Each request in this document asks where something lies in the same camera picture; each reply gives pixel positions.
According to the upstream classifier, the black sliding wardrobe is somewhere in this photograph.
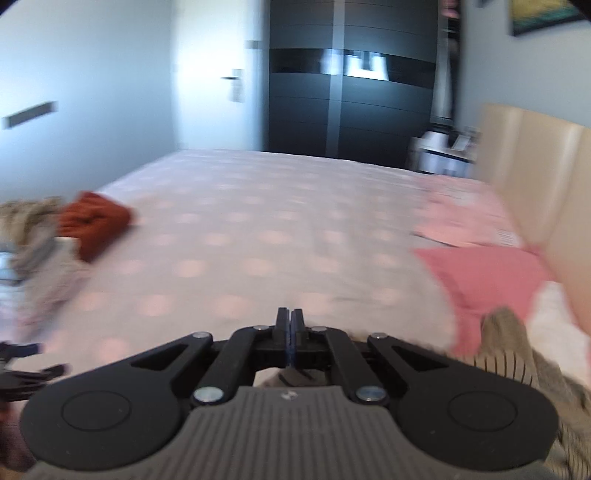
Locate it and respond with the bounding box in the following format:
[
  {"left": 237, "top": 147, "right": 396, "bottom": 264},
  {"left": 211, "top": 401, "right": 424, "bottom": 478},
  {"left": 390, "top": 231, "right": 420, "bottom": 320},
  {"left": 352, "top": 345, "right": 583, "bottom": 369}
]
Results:
[{"left": 266, "top": 0, "right": 439, "bottom": 168}]

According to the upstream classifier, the white bedside table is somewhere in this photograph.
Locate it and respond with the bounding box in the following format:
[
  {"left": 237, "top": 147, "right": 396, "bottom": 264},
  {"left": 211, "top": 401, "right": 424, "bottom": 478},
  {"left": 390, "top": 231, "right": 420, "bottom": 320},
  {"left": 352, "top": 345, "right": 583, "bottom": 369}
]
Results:
[{"left": 406, "top": 130, "right": 478, "bottom": 178}]

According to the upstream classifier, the landscape wall painting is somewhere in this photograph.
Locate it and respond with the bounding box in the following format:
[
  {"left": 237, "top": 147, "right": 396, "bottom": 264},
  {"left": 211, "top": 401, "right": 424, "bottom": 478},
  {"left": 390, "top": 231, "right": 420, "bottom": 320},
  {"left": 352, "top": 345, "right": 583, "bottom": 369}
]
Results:
[{"left": 509, "top": 0, "right": 587, "bottom": 37}]

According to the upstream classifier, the rust red knitted garment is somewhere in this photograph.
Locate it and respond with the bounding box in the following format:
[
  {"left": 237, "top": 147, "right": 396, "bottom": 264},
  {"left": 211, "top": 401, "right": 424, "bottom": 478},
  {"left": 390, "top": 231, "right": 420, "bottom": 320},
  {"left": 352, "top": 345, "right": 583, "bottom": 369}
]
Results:
[{"left": 57, "top": 191, "right": 134, "bottom": 263}]

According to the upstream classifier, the beige striped shirt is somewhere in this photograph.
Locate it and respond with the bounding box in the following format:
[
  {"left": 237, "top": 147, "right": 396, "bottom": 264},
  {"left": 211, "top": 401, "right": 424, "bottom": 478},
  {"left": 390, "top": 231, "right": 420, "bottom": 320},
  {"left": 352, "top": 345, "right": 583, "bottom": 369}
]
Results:
[{"left": 460, "top": 308, "right": 591, "bottom": 479}]

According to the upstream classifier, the pile of folded clothes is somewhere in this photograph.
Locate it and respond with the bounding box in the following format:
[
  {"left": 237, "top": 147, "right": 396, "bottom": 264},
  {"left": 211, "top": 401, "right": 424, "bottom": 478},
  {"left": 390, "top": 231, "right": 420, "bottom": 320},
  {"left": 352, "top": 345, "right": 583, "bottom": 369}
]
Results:
[{"left": 1, "top": 197, "right": 90, "bottom": 341}]

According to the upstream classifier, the light pink pillow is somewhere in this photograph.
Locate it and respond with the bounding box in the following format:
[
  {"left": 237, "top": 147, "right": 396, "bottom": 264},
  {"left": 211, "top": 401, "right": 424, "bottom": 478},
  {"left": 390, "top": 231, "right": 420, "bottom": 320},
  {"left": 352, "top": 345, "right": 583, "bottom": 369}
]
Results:
[{"left": 413, "top": 175, "right": 523, "bottom": 248}]

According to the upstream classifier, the dark pink pillow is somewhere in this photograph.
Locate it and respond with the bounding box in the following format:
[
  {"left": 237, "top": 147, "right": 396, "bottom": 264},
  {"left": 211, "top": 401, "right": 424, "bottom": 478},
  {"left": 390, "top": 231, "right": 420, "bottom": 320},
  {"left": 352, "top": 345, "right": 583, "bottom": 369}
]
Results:
[{"left": 415, "top": 246, "right": 553, "bottom": 355}]

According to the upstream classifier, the beige padded headboard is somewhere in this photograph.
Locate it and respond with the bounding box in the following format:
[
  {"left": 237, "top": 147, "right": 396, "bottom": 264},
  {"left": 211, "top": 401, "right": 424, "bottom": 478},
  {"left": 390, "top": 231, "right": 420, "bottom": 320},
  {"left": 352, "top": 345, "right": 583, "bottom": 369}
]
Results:
[{"left": 474, "top": 103, "right": 590, "bottom": 332}]

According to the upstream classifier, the polka dot bed cover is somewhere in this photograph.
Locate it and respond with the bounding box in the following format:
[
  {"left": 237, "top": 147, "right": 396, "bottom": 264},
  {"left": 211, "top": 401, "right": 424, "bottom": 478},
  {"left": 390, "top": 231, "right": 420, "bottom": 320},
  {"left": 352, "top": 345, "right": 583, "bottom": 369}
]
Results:
[{"left": 18, "top": 151, "right": 457, "bottom": 374}]

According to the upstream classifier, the white door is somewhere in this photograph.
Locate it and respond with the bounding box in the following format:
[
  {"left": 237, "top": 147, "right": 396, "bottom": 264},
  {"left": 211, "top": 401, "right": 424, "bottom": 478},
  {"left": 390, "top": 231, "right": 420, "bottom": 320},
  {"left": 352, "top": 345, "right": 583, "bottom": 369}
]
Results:
[{"left": 172, "top": 0, "right": 267, "bottom": 151}]

